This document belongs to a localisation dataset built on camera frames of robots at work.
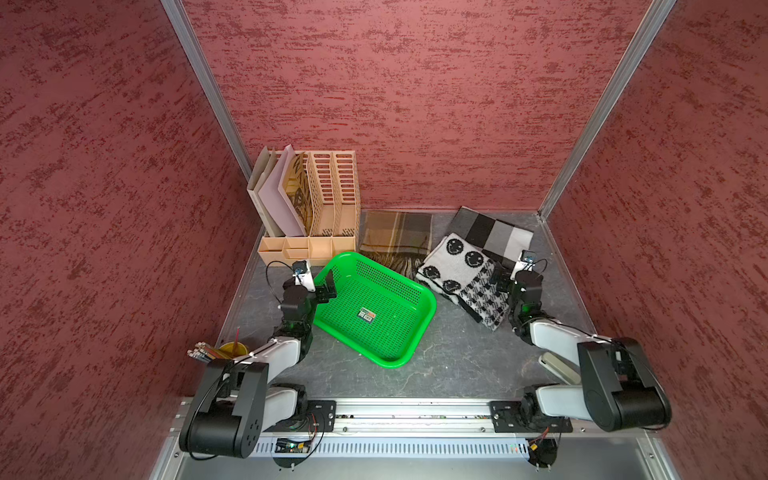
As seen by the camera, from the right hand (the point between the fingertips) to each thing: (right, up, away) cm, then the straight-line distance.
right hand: (509, 268), depth 91 cm
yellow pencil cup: (-79, -19, -16) cm, 83 cm away
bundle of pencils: (-81, -18, -23) cm, 86 cm away
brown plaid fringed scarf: (-35, +9, +18) cm, 40 cm away
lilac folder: (-75, +21, 0) cm, 78 cm away
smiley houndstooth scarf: (-14, -2, +7) cm, 16 cm away
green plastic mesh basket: (-42, -13, +1) cm, 44 cm away
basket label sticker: (-45, -15, +1) cm, 47 cm away
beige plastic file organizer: (-59, +13, +22) cm, 64 cm away
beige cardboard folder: (-78, +34, +3) cm, 85 cm away
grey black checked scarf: (+2, +10, +20) cm, 22 cm away
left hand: (-60, -2, -2) cm, 60 cm away
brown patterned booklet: (-70, +25, +11) cm, 75 cm away
